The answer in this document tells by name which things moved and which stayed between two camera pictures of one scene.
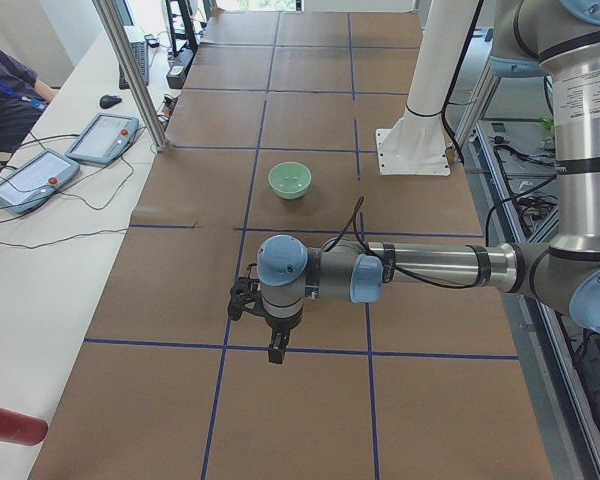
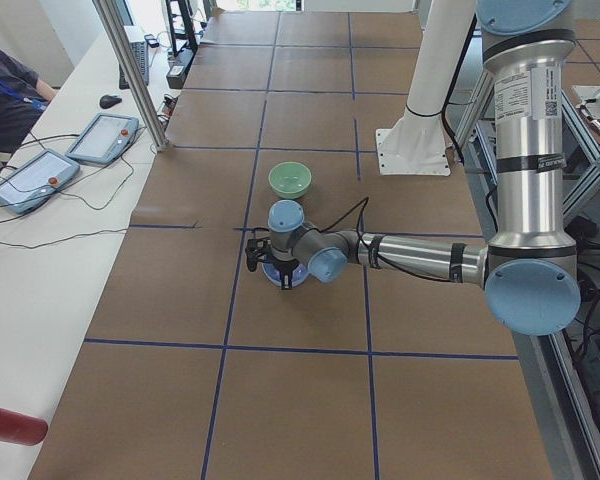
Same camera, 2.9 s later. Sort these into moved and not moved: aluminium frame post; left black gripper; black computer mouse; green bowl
Moved: left black gripper
Not moved: aluminium frame post; black computer mouse; green bowl
